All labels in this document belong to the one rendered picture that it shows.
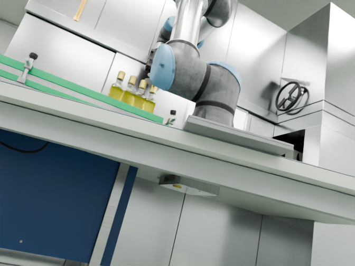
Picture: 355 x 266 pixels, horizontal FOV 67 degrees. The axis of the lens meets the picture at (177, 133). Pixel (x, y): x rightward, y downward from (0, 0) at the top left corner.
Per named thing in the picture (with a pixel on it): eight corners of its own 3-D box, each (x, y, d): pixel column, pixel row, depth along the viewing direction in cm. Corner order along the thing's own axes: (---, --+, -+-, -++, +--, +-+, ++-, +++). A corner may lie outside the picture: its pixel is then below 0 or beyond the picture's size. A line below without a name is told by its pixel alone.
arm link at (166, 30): (189, 21, 135) (181, 34, 145) (169, 11, 132) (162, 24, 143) (185, 34, 133) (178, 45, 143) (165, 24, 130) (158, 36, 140)
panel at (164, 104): (237, 162, 168) (245, 113, 179) (240, 161, 166) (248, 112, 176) (95, 110, 139) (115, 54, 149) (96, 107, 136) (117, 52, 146)
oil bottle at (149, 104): (142, 139, 133) (154, 101, 140) (146, 138, 128) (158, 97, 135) (132, 135, 131) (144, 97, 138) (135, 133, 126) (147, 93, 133)
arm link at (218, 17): (249, -6, 99) (203, 35, 146) (223, -20, 96) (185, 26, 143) (239, 23, 98) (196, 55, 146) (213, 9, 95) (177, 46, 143)
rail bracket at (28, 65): (26, 87, 101) (40, 57, 105) (24, 80, 94) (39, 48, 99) (14, 83, 100) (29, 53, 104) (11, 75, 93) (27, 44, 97)
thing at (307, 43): (342, 166, 208) (347, 68, 235) (398, 161, 174) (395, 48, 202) (273, 136, 185) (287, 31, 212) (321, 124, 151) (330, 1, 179)
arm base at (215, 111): (244, 145, 69) (251, 110, 72) (189, 126, 66) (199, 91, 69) (221, 154, 83) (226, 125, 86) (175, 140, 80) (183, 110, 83)
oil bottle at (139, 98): (131, 135, 131) (143, 96, 138) (134, 133, 126) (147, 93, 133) (121, 132, 129) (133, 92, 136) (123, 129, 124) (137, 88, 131)
